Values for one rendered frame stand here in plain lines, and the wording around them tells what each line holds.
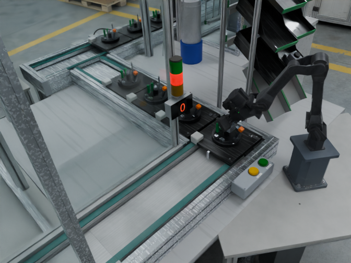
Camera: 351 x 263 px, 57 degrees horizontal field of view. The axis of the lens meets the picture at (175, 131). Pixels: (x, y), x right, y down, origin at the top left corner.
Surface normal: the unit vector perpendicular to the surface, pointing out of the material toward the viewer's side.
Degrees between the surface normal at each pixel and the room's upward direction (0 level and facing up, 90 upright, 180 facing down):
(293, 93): 45
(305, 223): 0
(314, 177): 90
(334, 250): 0
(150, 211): 0
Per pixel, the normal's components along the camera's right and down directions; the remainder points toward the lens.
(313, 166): 0.15, 0.63
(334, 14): -0.59, 0.55
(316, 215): -0.05, -0.76
